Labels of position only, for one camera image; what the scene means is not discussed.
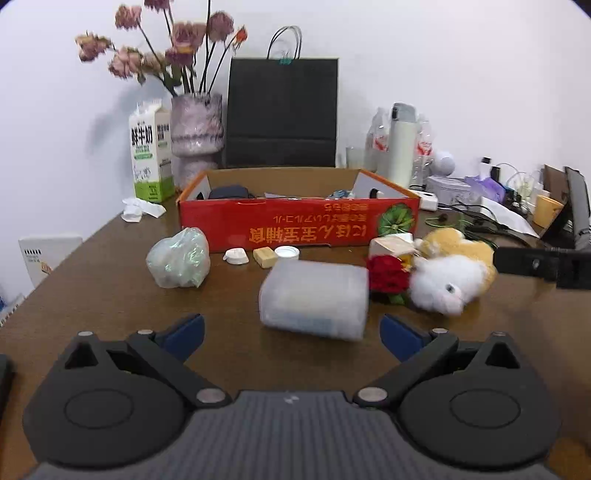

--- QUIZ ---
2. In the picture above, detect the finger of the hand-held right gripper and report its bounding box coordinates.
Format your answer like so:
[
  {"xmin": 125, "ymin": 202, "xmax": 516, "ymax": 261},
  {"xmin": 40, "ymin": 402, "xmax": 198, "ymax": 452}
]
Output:
[{"xmin": 493, "ymin": 246, "xmax": 591, "ymax": 291}]

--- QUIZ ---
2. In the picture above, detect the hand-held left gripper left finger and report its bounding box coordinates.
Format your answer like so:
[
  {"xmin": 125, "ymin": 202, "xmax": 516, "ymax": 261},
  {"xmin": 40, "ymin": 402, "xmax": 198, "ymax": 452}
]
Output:
[{"xmin": 60, "ymin": 314, "xmax": 233, "ymax": 409}]

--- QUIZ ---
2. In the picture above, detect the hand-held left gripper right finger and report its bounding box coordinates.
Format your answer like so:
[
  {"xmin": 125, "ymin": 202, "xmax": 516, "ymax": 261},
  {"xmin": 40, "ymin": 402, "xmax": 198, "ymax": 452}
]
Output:
[{"xmin": 353, "ymin": 314, "xmax": 526, "ymax": 411}]

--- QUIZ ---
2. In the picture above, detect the red fabric rose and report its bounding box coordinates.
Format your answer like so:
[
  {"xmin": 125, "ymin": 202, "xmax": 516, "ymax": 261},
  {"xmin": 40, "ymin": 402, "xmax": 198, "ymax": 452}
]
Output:
[{"xmin": 366, "ymin": 255, "xmax": 413, "ymax": 305}]

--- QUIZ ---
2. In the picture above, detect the white orange plush cat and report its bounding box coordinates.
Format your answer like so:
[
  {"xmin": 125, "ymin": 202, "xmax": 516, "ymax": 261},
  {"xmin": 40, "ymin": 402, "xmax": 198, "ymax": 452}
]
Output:
[{"xmin": 409, "ymin": 227, "xmax": 499, "ymax": 317}]

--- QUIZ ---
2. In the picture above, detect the green plastic bag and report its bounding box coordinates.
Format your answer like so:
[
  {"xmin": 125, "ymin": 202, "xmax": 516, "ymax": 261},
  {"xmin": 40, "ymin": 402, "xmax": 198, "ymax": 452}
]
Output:
[{"xmin": 146, "ymin": 227, "xmax": 212, "ymax": 289}]

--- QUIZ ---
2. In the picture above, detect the beige square box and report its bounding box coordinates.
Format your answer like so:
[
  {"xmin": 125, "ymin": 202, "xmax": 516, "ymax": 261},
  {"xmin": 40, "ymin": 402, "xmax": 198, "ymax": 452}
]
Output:
[{"xmin": 368, "ymin": 232, "xmax": 416, "ymax": 268}]

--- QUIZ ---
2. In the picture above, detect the translucent plastic box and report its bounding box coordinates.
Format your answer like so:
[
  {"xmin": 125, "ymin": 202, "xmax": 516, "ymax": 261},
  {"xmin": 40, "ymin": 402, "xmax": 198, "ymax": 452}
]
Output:
[{"xmin": 259, "ymin": 260, "xmax": 370, "ymax": 342}]

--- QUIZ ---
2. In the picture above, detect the red cardboard box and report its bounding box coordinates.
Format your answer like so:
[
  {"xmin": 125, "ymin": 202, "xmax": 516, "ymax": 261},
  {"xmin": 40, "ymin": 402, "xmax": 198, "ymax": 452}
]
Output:
[{"xmin": 176, "ymin": 167, "xmax": 422, "ymax": 254}]

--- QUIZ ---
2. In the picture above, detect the brown wooden desktop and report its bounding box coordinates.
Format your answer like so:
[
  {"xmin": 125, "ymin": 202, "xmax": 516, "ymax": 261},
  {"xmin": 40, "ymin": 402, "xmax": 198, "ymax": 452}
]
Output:
[{"xmin": 0, "ymin": 182, "xmax": 591, "ymax": 480}]

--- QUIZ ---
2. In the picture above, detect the white paper sheet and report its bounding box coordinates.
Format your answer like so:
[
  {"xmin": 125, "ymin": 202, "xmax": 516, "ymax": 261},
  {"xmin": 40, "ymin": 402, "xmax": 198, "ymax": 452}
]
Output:
[{"xmin": 480, "ymin": 196, "xmax": 541, "ymax": 238}]

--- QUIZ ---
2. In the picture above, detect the yellow cup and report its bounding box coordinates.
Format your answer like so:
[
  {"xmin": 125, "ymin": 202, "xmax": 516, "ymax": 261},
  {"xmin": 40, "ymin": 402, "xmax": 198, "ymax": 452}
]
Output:
[{"xmin": 533, "ymin": 195, "xmax": 565, "ymax": 229}]

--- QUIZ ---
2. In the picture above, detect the black stand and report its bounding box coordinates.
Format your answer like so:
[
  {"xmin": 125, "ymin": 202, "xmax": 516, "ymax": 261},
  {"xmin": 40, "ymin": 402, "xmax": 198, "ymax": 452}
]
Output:
[{"xmin": 540, "ymin": 166, "xmax": 591, "ymax": 252}]

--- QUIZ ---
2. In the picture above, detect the purple tissue pack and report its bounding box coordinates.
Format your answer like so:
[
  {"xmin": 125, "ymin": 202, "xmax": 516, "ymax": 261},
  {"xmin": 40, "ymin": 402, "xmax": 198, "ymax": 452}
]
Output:
[{"xmin": 464, "ymin": 175, "xmax": 506, "ymax": 200}]

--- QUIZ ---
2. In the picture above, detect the brown leather item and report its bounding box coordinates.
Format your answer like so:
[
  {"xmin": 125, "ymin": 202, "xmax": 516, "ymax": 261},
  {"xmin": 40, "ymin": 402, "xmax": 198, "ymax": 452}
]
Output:
[{"xmin": 541, "ymin": 164, "xmax": 568, "ymax": 199}]

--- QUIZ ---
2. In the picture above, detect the white tin box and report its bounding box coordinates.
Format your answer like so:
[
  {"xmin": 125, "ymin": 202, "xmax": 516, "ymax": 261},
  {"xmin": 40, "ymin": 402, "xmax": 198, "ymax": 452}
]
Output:
[{"xmin": 426, "ymin": 175, "xmax": 481, "ymax": 206}]

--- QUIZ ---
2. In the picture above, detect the white round robot toy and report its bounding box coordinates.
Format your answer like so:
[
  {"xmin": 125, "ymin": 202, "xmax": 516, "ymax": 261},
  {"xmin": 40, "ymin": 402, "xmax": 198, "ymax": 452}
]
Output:
[{"xmin": 429, "ymin": 150, "xmax": 458, "ymax": 177}]

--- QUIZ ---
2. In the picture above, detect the crumpled white tissue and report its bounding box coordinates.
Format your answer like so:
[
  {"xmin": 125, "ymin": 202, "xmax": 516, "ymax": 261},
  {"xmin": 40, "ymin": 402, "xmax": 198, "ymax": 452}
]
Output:
[{"xmin": 121, "ymin": 198, "xmax": 167, "ymax": 224}]

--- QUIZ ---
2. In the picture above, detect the clear water bottle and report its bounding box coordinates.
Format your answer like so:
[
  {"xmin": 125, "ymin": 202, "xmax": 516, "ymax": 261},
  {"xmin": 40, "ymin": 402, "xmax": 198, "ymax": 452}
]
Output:
[
  {"xmin": 412, "ymin": 117, "xmax": 437, "ymax": 185},
  {"xmin": 365, "ymin": 108, "xmax": 391, "ymax": 174}
]

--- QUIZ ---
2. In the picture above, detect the dark blue pouch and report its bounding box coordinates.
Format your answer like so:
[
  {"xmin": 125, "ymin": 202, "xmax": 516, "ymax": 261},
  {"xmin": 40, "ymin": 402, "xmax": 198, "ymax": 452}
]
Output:
[{"xmin": 208, "ymin": 185, "xmax": 252, "ymax": 200}]

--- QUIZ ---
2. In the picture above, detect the white thermos bottle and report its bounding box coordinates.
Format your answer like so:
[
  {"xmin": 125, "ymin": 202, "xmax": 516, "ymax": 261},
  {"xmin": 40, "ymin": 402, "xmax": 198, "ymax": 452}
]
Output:
[{"xmin": 387, "ymin": 102, "xmax": 419, "ymax": 189}]

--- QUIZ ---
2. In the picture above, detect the white green milk carton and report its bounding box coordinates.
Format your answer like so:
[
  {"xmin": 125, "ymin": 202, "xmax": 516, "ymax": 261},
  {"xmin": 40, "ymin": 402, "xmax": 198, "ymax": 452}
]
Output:
[{"xmin": 128, "ymin": 99, "xmax": 176, "ymax": 204}]

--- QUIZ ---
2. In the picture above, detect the pink textured vase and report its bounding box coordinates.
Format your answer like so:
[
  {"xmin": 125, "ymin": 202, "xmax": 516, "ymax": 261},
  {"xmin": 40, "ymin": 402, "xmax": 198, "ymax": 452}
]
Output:
[{"xmin": 170, "ymin": 92, "xmax": 225, "ymax": 190}]

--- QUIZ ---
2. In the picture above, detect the black paper bag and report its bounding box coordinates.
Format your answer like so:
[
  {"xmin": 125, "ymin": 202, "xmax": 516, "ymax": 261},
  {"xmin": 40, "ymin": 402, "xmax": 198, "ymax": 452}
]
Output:
[{"xmin": 222, "ymin": 25, "xmax": 340, "ymax": 169}]

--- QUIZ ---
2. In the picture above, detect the dried rose bouquet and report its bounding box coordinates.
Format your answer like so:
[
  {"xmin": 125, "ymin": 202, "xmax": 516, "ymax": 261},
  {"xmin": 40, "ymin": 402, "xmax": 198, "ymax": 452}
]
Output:
[{"xmin": 75, "ymin": 0, "xmax": 249, "ymax": 99}]

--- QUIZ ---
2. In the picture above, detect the black cable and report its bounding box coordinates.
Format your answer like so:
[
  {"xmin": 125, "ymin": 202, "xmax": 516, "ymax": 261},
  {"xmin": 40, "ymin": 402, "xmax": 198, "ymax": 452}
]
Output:
[{"xmin": 443, "ymin": 203, "xmax": 541, "ymax": 245}]

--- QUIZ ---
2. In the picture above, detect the green cable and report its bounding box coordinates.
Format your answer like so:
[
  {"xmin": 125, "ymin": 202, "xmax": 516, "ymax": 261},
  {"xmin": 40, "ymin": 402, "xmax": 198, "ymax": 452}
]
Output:
[{"xmin": 425, "ymin": 213, "xmax": 468, "ymax": 230}]

